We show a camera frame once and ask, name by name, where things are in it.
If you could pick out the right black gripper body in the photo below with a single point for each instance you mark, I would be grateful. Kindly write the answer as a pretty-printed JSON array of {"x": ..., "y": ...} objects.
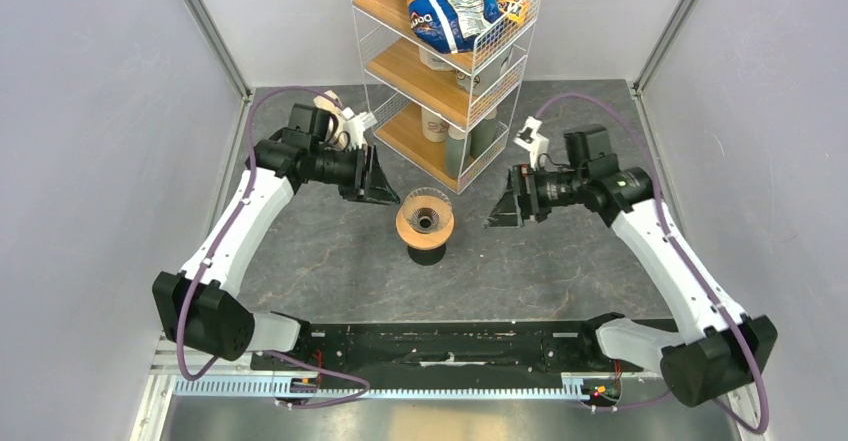
[{"x": 551, "y": 189}]

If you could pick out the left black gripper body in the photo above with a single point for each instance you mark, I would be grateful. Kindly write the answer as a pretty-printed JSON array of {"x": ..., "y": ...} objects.
[{"x": 344, "y": 170}]

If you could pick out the clear glass dripper cone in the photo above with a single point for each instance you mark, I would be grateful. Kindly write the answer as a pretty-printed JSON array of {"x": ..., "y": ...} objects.
[{"x": 427, "y": 210}]

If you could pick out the wooden ring dripper holder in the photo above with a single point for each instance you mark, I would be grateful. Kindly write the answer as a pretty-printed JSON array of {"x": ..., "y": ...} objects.
[{"x": 422, "y": 241}]

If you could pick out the red black coffee carafe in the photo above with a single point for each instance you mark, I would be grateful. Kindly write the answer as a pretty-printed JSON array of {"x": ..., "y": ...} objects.
[{"x": 427, "y": 257}]

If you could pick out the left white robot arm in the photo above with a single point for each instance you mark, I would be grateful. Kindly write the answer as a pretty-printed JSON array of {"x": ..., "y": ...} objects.
[{"x": 198, "y": 305}]

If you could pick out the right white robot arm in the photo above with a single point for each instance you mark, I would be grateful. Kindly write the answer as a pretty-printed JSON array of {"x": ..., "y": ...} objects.
[{"x": 717, "y": 347}]

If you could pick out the beige filter paper pack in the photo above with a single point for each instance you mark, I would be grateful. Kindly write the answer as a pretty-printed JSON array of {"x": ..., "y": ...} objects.
[{"x": 329, "y": 103}]

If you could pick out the grey green bottle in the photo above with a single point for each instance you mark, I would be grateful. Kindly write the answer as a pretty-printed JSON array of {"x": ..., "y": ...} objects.
[
  {"x": 483, "y": 134},
  {"x": 457, "y": 151}
]

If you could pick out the white paper cup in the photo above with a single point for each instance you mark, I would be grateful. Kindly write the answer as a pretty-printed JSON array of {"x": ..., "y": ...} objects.
[{"x": 434, "y": 128}]

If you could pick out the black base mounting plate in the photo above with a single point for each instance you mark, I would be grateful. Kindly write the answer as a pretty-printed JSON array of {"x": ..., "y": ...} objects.
[{"x": 453, "y": 356}]

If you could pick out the white printed cup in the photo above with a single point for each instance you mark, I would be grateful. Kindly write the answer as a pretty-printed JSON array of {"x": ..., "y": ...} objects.
[{"x": 481, "y": 80}]

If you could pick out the orange snack packet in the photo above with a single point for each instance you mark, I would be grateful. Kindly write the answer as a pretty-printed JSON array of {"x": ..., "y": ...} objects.
[{"x": 515, "y": 11}]

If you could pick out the blue chip bag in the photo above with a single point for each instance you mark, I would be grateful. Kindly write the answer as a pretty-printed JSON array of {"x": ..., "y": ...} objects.
[{"x": 451, "y": 26}]

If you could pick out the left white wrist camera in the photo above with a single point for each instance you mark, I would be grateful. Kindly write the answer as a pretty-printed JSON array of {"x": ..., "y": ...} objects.
[{"x": 353, "y": 127}]

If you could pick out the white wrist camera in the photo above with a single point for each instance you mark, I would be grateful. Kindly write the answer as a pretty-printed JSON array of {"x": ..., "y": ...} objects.
[
  {"x": 353, "y": 127},
  {"x": 533, "y": 142}
]

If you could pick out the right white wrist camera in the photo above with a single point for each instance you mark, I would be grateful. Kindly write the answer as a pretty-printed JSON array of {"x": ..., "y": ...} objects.
[{"x": 533, "y": 142}]

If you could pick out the white wire shelf rack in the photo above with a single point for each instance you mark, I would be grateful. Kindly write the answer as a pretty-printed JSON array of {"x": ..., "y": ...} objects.
[{"x": 402, "y": 74}]

